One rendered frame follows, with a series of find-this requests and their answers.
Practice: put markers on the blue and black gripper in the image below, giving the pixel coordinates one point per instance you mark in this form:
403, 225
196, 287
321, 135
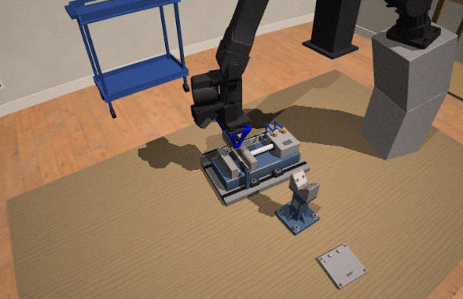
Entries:
235, 127

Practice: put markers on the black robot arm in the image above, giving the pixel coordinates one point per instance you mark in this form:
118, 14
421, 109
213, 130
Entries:
233, 54

